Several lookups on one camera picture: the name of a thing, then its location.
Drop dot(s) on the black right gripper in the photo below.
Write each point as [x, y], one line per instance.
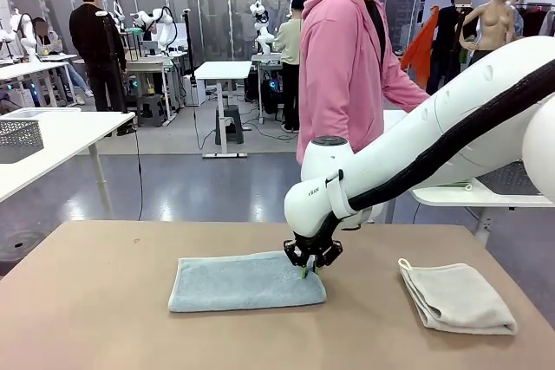
[314, 248]

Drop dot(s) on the light blue towel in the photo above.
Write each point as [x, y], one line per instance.
[247, 281]

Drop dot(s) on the cream white towel with loop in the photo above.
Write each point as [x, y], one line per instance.
[459, 296]

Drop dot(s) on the person's right forearm pink sleeve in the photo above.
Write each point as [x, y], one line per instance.
[308, 127]

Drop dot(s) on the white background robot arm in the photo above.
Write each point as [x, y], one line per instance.
[24, 36]
[262, 27]
[160, 27]

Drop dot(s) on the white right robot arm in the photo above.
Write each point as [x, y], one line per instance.
[412, 144]

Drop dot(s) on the person's left forearm pink sleeve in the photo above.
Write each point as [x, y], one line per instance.
[405, 95]

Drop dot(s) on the white table holding grey basket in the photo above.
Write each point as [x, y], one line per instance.
[459, 199]

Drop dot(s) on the grey basket with yellow contents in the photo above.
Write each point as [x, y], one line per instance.
[507, 179]

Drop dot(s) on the grey patterned empty basket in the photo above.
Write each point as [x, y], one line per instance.
[19, 140]

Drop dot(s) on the grey plastic step stool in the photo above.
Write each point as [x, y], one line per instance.
[230, 123]

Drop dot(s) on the person in pink hoodie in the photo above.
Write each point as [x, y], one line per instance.
[342, 71]

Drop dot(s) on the person in beige shirt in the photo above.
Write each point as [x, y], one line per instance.
[288, 53]

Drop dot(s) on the small white standing desk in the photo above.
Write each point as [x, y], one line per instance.
[221, 71]

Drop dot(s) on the dark grey step stool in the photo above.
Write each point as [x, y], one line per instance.
[152, 110]

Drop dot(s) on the orange cloth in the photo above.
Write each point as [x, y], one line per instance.
[418, 49]

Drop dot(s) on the black pole stand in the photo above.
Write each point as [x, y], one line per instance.
[189, 49]

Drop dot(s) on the long-haired person in black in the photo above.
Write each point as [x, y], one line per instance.
[448, 40]

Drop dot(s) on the white table with round leg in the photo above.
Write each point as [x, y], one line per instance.
[73, 140]

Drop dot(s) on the black round floor plate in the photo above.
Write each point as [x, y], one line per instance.
[19, 246]

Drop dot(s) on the bare beige mannequin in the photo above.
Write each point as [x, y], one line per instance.
[490, 23]

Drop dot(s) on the man in black with cap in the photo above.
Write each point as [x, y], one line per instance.
[95, 40]

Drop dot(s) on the mannequin with cap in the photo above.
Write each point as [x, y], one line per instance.
[517, 1]

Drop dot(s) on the clothes rack with dark garments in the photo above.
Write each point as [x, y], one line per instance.
[539, 19]

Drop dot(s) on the seated person in grey hoodie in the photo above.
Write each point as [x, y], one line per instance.
[52, 45]

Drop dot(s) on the black camera tripod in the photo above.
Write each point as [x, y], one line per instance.
[113, 62]

